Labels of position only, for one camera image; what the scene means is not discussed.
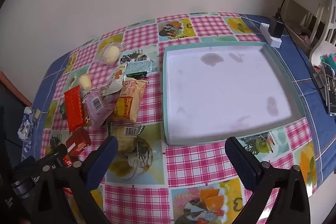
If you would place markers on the checked fruit print tablecloth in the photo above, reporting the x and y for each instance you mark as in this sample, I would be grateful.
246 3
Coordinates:
199 161

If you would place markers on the teal tray with white inside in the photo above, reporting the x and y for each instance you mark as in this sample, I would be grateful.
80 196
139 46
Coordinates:
223 87

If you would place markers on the small pale yellow scrap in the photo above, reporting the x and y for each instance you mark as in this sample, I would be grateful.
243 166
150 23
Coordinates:
36 113

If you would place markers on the dark green packet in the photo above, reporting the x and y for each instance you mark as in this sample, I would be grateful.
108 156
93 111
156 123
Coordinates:
63 111

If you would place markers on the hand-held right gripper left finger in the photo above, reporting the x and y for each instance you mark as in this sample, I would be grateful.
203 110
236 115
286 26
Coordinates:
103 161

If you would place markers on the teal box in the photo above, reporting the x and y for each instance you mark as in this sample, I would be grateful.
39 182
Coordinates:
328 58

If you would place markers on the small red box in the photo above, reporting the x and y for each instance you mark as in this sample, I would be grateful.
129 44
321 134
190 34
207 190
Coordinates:
78 142

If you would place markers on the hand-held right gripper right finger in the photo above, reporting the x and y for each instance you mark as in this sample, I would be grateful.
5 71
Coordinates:
241 161

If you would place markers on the red packet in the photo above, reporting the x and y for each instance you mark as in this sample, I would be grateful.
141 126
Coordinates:
74 108

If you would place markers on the red candy wrapper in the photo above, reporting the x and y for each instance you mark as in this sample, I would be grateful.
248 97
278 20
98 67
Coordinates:
67 161

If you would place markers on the purple packet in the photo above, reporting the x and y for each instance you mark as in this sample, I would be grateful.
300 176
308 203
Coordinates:
98 111

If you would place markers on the small cream pastry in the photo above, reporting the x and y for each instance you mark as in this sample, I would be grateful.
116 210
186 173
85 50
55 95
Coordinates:
85 82

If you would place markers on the white wooden chair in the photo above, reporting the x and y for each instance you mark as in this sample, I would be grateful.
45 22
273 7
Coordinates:
319 14

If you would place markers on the white power strip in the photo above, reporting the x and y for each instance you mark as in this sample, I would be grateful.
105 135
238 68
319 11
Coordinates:
274 41

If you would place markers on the crumpled blue and white wrapper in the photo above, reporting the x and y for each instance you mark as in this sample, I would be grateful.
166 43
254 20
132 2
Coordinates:
25 128

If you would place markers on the black charger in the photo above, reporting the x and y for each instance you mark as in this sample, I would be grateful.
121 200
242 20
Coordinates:
276 27

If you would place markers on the green-grey packet with barcode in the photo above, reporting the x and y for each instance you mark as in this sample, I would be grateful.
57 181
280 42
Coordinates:
139 67

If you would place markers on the clear yellow pastry packet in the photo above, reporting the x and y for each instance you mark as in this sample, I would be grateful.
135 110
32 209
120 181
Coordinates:
131 153

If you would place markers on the round cream bun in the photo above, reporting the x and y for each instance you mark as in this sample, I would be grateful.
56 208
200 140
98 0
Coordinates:
111 54

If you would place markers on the white and orange printed packet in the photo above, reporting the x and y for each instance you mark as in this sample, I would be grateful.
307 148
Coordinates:
116 79

